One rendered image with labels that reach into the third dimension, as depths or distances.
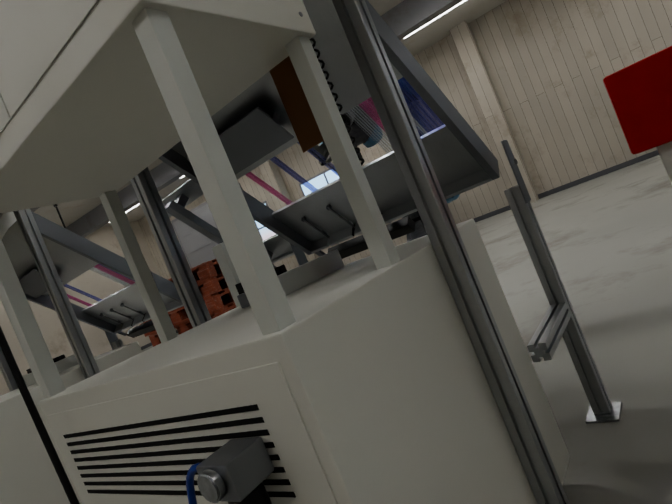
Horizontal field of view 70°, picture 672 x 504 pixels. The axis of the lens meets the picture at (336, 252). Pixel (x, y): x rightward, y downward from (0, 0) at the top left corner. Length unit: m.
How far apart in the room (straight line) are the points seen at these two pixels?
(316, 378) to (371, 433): 0.11
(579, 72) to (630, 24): 0.89
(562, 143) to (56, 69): 8.55
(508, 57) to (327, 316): 8.69
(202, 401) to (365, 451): 0.22
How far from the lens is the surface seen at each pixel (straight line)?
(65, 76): 0.74
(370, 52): 0.88
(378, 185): 1.40
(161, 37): 0.60
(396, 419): 0.66
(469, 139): 1.23
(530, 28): 9.18
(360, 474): 0.60
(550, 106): 9.00
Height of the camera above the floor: 0.69
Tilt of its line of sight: 1 degrees down
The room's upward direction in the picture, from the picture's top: 22 degrees counter-clockwise
